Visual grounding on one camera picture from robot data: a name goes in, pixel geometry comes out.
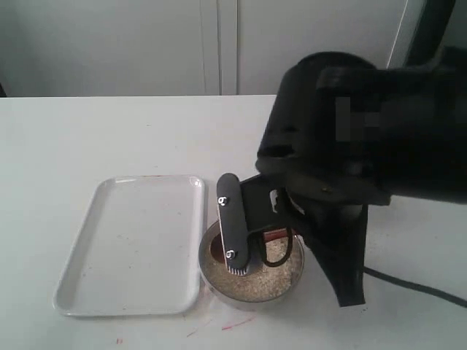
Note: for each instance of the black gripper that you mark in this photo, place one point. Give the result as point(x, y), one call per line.
point(335, 204)

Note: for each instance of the brown wooden spoon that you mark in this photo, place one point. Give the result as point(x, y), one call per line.
point(216, 247)

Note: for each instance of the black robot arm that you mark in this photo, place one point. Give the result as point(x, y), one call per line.
point(344, 135)

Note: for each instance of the steel bowl of rice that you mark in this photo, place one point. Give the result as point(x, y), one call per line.
point(264, 287)

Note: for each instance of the white rectangular plastic tray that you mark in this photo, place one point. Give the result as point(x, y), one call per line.
point(136, 253)

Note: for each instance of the white cabinet behind table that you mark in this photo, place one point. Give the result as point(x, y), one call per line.
point(177, 48)

